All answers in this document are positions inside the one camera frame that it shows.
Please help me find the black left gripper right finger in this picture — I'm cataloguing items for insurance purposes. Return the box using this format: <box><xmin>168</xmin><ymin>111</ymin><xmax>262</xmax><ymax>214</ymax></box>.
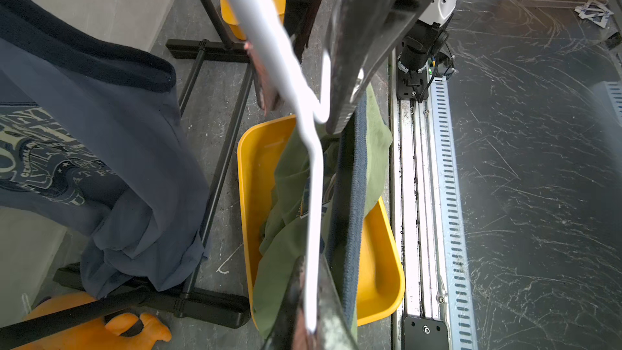
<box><xmin>315</xmin><ymin>262</ymin><xmax>358</xmax><ymax>350</ymax></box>

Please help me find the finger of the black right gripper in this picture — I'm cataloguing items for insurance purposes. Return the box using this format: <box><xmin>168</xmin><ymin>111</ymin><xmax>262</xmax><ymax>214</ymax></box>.
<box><xmin>244</xmin><ymin>41</ymin><xmax>281</xmax><ymax>114</ymax></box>
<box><xmin>324</xmin><ymin>0</ymin><xmax>432</xmax><ymax>134</ymax></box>

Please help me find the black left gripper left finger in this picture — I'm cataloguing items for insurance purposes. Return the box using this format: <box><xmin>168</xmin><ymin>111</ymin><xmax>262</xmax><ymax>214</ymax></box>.
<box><xmin>262</xmin><ymin>256</ymin><xmax>309</xmax><ymax>350</ymax></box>

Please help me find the plain green tank top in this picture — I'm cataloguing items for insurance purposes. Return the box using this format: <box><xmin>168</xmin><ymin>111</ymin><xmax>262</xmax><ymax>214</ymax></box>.
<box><xmin>253</xmin><ymin>87</ymin><xmax>392</xmax><ymax>338</ymax></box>

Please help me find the white wire hanger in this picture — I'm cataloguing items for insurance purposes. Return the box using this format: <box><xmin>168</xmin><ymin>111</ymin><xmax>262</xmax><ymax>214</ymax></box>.
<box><xmin>228</xmin><ymin>0</ymin><xmax>328</xmax><ymax>335</ymax></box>

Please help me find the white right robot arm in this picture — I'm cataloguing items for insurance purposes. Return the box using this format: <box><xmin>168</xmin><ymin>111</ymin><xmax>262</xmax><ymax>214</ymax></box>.
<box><xmin>284</xmin><ymin>0</ymin><xmax>457</xmax><ymax>134</ymax></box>

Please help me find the dark grey tank top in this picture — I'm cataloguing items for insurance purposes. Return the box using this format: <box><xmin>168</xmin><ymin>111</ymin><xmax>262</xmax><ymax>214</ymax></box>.
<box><xmin>1</xmin><ymin>0</ymin><xmax>209</xmax><ymax>298</ymax></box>

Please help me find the large yellow plastic tray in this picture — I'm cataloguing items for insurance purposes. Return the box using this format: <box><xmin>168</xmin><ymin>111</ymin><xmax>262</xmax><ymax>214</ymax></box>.
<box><xmin>237</xmin><ymin>115</ymin><xmax>405</xmax><ymax>327</ymax></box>

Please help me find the black clothes rack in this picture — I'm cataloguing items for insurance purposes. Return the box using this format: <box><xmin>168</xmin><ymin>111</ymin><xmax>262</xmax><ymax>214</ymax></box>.
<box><xmin>1</xmin><ymin>0</ymin><xmax>246</xmax><ymax>326</ymax></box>

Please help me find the small yellow plastic tray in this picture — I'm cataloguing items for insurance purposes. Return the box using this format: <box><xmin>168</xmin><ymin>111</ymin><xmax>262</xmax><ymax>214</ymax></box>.
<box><xmin>219</xmin><ymin>0</ymin><xmax>288</xmax><ymax>41</ymax></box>

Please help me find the orange plush toy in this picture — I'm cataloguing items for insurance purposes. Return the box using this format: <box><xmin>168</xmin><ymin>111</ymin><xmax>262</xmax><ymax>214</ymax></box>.
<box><xmin>21</xmin><ymin>313</ymin><xmax>173</xmax><ymax>350</ymax></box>

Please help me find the metal base rail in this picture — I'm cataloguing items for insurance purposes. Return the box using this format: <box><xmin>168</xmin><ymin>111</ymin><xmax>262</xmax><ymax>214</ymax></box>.
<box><xmin>389</xmin><ymin>53</ymin><xmax>478</xmax><ymax>349</ymax></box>

